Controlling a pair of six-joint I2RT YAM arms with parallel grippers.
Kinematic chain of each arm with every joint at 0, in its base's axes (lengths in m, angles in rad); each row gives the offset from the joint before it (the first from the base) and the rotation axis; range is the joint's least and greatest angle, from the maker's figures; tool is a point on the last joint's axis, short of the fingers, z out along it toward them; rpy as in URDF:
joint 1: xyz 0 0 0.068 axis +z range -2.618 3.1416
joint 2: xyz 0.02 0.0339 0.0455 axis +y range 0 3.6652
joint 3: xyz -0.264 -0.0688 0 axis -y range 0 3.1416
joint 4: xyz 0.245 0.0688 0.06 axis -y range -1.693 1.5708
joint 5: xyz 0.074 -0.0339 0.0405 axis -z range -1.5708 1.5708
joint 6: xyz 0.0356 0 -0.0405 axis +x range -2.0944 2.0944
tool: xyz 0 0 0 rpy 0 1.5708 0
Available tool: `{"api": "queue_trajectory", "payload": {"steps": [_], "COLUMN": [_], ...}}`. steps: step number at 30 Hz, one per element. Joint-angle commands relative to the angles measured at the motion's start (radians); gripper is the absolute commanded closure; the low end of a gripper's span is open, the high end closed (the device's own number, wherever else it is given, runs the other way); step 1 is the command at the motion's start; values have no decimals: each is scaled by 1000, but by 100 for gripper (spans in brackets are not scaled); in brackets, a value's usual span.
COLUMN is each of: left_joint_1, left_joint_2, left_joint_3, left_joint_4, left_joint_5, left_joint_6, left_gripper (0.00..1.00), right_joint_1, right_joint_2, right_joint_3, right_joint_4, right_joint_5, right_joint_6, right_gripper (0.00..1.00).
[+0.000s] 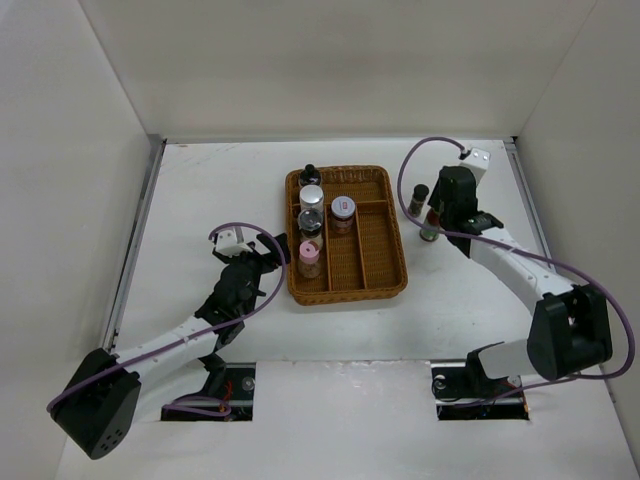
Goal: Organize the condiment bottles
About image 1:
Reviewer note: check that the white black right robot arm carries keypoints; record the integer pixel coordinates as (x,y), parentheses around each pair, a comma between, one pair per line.
(569,329)

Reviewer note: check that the silver lid blue label jar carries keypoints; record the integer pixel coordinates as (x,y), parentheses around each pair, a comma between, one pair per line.
(312,197)

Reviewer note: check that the clear lid black band jar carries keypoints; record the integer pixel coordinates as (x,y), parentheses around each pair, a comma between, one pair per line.
(310,223)

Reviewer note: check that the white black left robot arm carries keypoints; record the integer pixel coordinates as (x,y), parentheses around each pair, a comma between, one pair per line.
(99,404)

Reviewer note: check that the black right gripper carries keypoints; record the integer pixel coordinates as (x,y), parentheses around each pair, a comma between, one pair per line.
(435,197)

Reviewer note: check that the brown wicker divided tray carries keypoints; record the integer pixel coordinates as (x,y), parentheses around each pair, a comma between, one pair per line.
(365,263)

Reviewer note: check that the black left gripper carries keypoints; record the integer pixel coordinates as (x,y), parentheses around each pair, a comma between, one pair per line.
(275,252)

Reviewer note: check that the black cap pepper shaker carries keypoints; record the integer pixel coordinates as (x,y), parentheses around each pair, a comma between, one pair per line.
(418,199)

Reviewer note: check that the yellow cap green sauce bottle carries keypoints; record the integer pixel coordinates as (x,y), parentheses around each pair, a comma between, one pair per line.
(432,225)

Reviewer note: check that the pink lid spice jar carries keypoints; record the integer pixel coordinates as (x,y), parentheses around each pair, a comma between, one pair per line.
(308,260)

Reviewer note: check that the red white lid jar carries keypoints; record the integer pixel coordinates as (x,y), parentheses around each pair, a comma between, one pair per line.
(343,209)

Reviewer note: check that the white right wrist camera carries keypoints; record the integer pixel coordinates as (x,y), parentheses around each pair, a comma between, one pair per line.
(477,161)

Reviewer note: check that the small black cap bottle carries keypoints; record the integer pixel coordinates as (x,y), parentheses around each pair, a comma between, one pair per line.
(310,175)

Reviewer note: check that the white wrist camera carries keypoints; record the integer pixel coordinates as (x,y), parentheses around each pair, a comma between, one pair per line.
(477,161)
(230,242)

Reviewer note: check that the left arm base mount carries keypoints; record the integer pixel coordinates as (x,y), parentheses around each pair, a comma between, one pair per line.
(227,395)

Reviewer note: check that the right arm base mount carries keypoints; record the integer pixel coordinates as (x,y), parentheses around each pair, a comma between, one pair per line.
(462,393)

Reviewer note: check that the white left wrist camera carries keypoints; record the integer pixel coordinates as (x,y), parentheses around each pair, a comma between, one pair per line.
(230,242)

